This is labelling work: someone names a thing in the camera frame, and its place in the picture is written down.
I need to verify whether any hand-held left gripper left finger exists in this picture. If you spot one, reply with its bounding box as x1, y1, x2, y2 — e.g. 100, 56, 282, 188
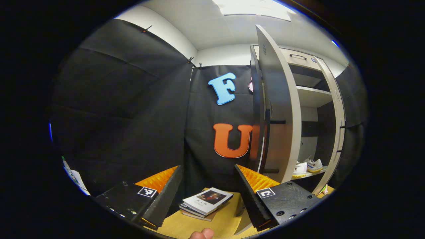
95, 165, 184, 230

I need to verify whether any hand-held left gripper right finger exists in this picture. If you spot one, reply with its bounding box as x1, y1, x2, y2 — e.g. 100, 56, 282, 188
234, 164, 322, 232

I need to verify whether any white canvas shoe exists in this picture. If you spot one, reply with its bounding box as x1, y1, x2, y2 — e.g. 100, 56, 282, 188
292, 161, 308, 178
304, 158, 323, 173

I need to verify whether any white shoe cabinet door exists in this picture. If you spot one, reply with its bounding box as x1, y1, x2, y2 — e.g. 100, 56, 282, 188
234, 24, 302, 235
314, 56, 346, 196

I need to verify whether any white and grey shoe cabinet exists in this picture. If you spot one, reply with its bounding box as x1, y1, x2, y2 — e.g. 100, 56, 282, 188
249, 44, 347, 195

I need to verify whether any thin white cabinet shelf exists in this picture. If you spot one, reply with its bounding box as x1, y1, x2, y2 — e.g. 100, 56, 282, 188
292, 166, 327, 180

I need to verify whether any wide white cabinet shelf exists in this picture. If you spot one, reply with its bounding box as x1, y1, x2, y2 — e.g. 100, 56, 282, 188
296, 86, 333, 108

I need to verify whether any white cabinet drawer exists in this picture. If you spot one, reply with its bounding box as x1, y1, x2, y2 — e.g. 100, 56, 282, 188
252, 45, 327, 72

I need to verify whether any thin dark book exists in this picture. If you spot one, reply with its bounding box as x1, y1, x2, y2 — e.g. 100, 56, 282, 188
179, 203, 213, 218

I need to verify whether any thin pale book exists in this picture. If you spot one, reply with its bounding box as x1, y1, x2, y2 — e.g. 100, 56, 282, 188
182, 211, 217, 222

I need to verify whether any white portrait cover book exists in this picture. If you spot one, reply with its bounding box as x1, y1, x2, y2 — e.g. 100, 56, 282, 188
183, 188, 234, 215

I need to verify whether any white paper sheet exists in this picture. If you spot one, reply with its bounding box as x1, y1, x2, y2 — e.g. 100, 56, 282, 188
61, 156, 91, 196

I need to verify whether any black backdrop cloth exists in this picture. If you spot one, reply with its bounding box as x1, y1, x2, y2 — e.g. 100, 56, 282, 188
335, 65, 369, 186
50, 18, 266, 199

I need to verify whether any large ceiling light panel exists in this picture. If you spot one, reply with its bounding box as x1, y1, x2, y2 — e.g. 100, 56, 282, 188
212, 0, 297, 21

